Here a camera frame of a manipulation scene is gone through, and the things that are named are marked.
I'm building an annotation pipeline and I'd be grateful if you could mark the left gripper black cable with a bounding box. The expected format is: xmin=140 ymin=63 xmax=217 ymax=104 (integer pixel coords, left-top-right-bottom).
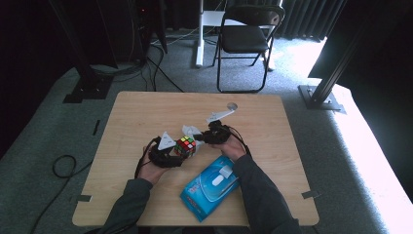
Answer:
xmin=133 ymin=136 xmax=162 ymax=180

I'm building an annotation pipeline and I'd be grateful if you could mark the white wet wipe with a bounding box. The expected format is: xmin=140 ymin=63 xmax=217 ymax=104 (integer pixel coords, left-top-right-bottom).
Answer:
xmin=181 ymin=125 xmax=206 ymax=146

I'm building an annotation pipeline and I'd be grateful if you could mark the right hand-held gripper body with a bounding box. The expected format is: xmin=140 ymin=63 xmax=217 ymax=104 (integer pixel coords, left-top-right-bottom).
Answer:
xmin=203 ymin=109 xmax=236 ymax=146

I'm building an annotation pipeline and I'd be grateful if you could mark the pleated dark curtain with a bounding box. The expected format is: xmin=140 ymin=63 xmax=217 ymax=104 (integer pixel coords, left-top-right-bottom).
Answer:
xmin=279 ymin=0 xmax=346 ymax=42

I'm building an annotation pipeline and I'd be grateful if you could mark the bundle of dark cables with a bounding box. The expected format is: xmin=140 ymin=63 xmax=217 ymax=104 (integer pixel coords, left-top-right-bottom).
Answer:
xmin=90 ymin=60 xmax=145 ymax=83

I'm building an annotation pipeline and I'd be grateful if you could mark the person's right hand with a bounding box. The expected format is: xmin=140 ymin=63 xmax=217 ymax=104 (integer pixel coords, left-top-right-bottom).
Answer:
xmin=211 ymin=134 xmax=247 ymax=164

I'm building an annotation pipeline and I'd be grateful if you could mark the white cable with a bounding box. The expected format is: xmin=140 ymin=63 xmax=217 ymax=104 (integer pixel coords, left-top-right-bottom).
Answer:
xmin=151 ymin=26 xmax=200 ymax=47

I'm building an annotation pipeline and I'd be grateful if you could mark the person's left hand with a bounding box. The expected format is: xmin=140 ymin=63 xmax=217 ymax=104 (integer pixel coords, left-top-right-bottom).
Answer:
xmin=138 ymin=155 xmax=170 ymax=186

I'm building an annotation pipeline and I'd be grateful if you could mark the black folding chair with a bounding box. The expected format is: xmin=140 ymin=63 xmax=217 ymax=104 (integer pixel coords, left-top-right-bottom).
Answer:
xmin=212 ymin=3 xmax=286 ymax=95

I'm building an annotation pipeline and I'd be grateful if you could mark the black computer cabinet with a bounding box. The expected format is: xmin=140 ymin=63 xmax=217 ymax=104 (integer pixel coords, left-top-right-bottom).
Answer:
xmin=129 ymin=0 xmax=169 ymax=63

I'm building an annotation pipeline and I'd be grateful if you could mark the black floor cable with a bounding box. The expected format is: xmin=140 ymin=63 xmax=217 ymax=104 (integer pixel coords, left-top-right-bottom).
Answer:
xmin=29 ymin=154 xmax=95 ymax=234
xmin=145 ymin=42 xmax=185 ymax=94

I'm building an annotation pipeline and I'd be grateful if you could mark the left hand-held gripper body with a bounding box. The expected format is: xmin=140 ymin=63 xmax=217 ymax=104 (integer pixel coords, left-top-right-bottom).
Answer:
xmin=148 ymin=131 xmax=182 ymax=169

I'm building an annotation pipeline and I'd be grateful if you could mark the dark cloth panel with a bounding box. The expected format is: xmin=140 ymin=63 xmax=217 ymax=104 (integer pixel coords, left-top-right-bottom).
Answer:
xmin=307 ymin=0 xmax=413 ymax=193

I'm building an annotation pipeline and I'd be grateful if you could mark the black metal stand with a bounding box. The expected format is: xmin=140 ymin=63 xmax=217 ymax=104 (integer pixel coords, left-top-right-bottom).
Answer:
xmin=297 ymin=0 xmax=371 ymax=112
xmin=48 ymin=0 xmax=115 ymax=104

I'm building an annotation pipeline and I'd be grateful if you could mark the blue wet wipes pack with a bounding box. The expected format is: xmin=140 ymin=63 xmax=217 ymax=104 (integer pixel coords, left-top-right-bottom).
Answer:
xmin=179 ymin=155 xmax=242 ymax=223

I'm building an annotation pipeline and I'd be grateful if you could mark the multicoloured puzzle cube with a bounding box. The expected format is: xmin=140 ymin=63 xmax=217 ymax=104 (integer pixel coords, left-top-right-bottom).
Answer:
xmin=173 ymin=136 xmax=198 ymax=160

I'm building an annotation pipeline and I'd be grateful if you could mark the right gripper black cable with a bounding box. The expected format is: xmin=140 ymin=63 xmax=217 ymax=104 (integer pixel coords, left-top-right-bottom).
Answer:
xmin=227 ymin=125 xmax=253 ymax=158

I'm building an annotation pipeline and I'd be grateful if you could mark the white table frame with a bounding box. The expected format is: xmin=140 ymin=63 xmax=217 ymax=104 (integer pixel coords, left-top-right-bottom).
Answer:
xmin=195 ymin=0 xmax=247 ymax=68

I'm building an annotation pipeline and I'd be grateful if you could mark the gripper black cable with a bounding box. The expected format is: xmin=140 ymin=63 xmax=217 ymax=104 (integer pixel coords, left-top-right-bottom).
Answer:
xmin=133 ymin=136 xmax=162 ymax=180
xmin=227 ymin=125 xmax=253 ymax=158

